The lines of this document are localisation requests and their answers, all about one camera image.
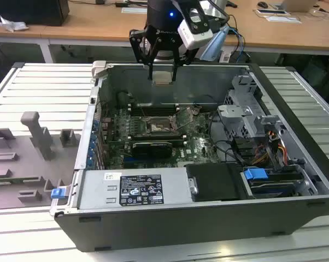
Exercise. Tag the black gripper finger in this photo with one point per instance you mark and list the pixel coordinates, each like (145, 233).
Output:
(185, 57)
(138, 46)

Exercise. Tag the silver CPU plate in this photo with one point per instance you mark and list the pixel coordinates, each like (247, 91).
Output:
(161, 78)

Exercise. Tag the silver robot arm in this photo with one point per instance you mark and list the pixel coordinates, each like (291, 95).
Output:
(215, 46)

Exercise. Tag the CPU socket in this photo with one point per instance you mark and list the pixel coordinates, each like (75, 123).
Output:
(156, 127)

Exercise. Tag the white label strip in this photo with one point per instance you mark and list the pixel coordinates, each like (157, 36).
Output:
(133, 10)

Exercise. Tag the small white adapter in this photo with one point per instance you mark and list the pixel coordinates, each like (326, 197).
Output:
(225, 57)

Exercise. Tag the grey case latch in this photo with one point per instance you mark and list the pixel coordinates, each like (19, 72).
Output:
(99, 68)

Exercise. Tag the wooden desk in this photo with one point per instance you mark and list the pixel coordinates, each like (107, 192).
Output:
(85, 30)

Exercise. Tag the silver metal drive cage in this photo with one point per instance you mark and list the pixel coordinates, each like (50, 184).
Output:
(238, 114)

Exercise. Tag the green motherboard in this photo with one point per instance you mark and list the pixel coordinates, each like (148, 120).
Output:
(197, 147)

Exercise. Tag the black computer mouse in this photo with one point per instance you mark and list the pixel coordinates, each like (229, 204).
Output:
(263, 4)

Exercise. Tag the black and white tablet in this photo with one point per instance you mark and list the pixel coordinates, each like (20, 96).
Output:
(271, 11)

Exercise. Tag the black graphics card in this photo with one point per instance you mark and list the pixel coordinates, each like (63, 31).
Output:
(152, 150)

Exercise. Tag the white paper sheet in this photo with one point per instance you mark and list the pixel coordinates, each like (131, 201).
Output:
(283, 18)

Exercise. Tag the black box on desk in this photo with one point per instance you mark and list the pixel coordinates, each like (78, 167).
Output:
(30, 11)

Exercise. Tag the grey laptop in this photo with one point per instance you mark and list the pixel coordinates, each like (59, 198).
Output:
(298, 4)

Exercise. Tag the crumpled white paper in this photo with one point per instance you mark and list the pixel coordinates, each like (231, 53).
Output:
(12, 25)

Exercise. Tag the black plastic shroud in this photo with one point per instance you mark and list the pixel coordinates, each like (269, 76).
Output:
(213, 181)

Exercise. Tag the small white sticker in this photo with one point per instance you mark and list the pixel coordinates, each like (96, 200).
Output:
(112, 176)

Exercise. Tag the blue disk carrier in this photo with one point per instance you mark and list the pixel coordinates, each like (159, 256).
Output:
(254, 173)

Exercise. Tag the black power supply label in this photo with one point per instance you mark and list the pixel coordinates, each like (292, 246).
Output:
(140, 188)

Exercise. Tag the silver power supply unit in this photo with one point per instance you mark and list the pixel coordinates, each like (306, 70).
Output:
(99, 191)

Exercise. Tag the blue plastic clip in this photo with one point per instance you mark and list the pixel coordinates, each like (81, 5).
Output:
(57, 193)

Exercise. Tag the grey parts rack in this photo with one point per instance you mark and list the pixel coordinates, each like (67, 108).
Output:
(17, 163)

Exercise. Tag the black open PC case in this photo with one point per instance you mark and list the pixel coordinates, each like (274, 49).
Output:
(181, 232)

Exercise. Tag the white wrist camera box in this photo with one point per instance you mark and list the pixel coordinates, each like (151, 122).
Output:
(194, 36)

